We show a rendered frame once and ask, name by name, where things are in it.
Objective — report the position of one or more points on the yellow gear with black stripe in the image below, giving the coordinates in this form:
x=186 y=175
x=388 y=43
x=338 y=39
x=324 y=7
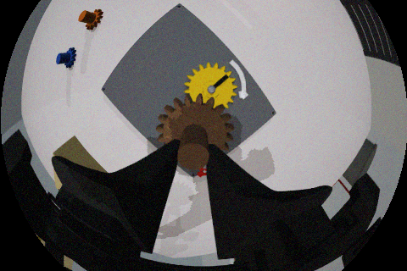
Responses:
x=211 y=77

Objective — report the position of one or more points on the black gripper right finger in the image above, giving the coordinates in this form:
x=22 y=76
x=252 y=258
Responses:
x=242 y=207

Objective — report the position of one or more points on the white curved arrow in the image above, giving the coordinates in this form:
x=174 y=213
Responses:
x=243 y=93

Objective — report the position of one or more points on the blue gear with hub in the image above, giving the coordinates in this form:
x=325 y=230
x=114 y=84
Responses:
x=67 y=58

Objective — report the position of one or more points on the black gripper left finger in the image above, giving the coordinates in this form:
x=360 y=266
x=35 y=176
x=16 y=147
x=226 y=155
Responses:
x=135 y=195

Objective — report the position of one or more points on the brown gear with tall hub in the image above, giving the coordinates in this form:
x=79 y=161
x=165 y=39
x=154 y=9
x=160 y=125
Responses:
x=197 y=125

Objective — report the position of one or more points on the orange gear with cylindrical hub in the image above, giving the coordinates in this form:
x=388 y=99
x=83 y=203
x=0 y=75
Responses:
x=91 y=19

